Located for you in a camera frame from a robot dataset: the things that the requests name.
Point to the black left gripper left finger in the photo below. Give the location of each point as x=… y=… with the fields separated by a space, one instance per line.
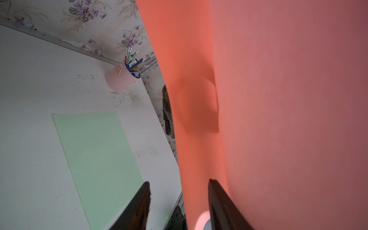
x=135 y=215

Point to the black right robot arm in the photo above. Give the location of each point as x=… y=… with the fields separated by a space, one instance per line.
x=167 y=114

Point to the green pencil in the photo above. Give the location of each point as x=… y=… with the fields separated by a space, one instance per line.
x=131 y=57

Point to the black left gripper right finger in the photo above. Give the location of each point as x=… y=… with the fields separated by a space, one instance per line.
x=224 y=215

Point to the pink metal pencil bucket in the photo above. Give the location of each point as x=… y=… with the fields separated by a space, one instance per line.
x=120 y=77

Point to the green paper sheet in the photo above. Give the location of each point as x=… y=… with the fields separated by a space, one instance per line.
x=102 y=163

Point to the pink paper sheet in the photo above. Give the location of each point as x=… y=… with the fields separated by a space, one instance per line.
x=270 y=98

